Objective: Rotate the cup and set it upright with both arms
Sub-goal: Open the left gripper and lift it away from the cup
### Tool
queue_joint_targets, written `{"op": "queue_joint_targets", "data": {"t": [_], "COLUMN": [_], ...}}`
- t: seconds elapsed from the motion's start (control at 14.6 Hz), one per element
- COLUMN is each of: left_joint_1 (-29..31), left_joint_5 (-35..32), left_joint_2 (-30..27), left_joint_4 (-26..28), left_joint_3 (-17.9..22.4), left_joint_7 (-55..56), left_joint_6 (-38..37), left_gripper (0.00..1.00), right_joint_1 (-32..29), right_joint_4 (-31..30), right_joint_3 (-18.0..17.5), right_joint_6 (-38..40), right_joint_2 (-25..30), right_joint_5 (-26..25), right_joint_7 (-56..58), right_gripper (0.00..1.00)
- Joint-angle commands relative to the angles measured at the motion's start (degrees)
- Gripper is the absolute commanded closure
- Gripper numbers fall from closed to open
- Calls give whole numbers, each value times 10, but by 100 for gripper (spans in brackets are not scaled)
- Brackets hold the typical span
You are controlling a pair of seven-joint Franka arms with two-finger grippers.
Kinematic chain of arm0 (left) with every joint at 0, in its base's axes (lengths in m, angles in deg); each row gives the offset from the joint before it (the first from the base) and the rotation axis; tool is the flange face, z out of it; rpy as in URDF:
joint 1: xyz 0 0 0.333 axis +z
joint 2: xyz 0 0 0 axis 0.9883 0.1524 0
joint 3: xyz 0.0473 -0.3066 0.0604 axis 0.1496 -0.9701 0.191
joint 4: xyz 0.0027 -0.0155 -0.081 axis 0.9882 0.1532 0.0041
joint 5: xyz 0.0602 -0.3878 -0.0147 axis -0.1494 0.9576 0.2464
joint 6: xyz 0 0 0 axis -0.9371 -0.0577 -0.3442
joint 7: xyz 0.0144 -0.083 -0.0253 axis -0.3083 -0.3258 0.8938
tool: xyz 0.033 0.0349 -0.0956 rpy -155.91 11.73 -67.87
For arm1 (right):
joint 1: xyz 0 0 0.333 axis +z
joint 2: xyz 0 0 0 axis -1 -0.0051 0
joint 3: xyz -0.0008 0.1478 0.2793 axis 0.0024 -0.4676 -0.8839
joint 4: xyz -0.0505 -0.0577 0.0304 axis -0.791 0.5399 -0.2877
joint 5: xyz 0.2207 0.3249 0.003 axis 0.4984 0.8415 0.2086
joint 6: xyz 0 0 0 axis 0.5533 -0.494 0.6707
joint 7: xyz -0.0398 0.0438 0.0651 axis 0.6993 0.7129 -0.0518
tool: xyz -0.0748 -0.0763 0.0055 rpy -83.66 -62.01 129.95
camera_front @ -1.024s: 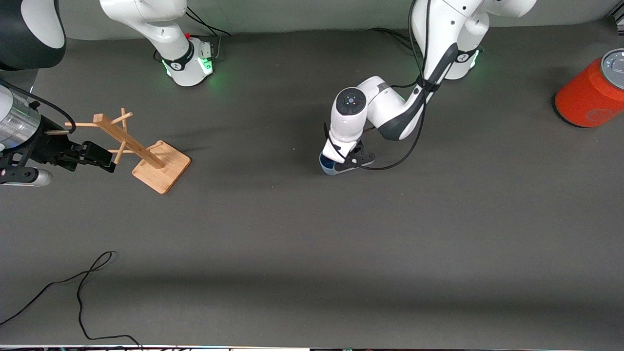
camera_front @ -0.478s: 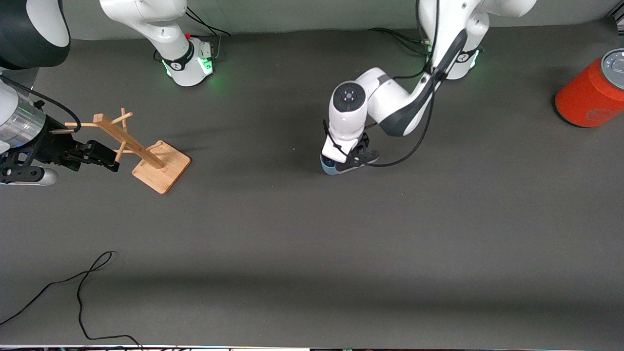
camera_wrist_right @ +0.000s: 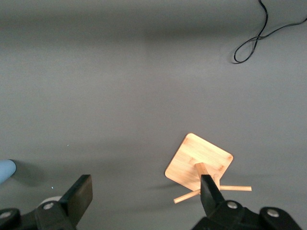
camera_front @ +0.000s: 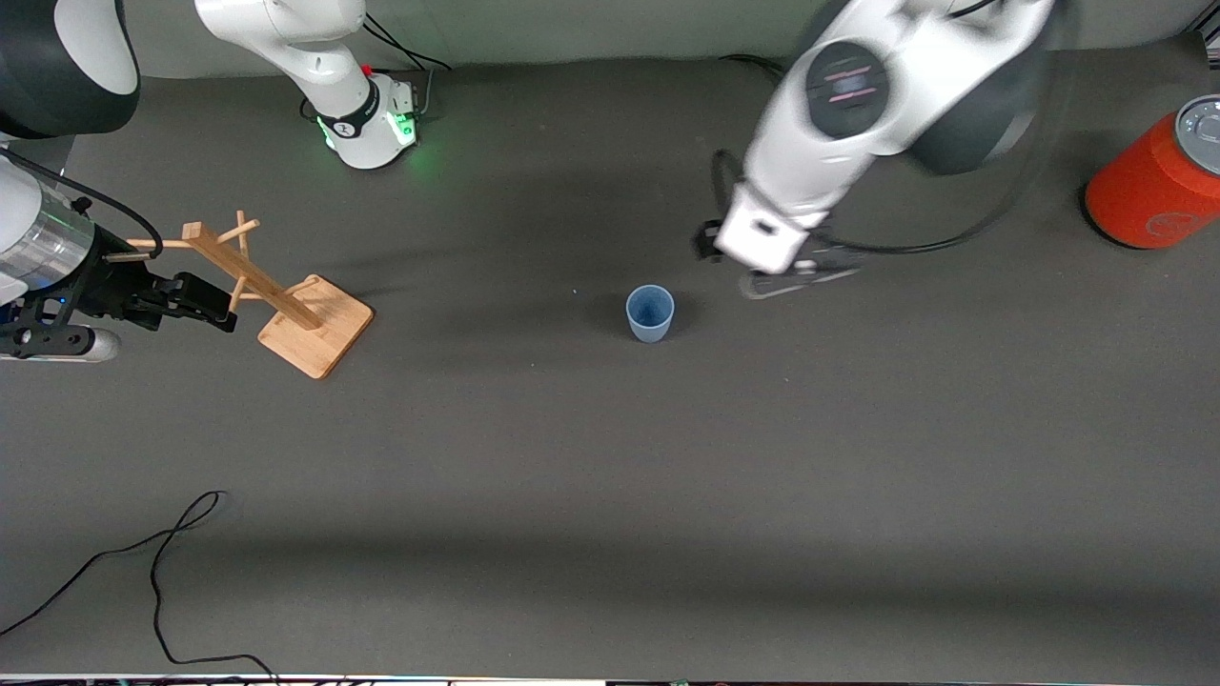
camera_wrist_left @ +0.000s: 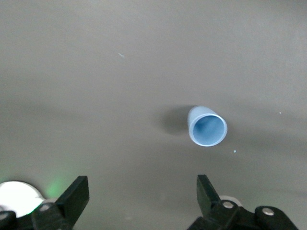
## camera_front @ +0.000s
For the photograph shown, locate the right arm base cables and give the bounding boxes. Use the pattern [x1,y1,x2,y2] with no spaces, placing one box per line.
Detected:
[362,11,451,123]

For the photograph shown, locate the left arm black wrist cable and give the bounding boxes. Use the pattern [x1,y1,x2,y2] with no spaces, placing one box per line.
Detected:
[710,143,1054,260]

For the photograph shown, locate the right arm black wrist cable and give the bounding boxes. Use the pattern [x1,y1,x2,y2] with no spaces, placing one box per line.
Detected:
[0,148,166,258]

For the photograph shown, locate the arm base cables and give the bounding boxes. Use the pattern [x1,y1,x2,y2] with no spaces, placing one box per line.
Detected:
[717,52,792,79]
[362,11,451,123]

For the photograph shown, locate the thin black loose cable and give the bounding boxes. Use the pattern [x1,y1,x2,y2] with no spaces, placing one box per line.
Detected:
[0,490,279,683]

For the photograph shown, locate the wooden cup rack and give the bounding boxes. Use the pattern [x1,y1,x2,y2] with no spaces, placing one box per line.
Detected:
[126,210,375,380]

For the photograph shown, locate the dark grey table mat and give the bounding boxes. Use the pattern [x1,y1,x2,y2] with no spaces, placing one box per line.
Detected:
[0,38,1220,679]

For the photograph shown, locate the light blue plastic cup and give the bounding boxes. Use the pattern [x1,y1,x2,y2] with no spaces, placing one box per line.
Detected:
[625,284,676,344]

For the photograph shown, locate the arm black wrist cable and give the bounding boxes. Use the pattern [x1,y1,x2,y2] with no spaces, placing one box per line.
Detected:
[710,143,1054,260]
[0,148,166,258]

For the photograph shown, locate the orange cylindrical can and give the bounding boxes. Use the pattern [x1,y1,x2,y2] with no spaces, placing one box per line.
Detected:
[1085,93,1220,251]

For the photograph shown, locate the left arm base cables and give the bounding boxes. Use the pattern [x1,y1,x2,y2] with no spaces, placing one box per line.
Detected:
[717,52,792,79]

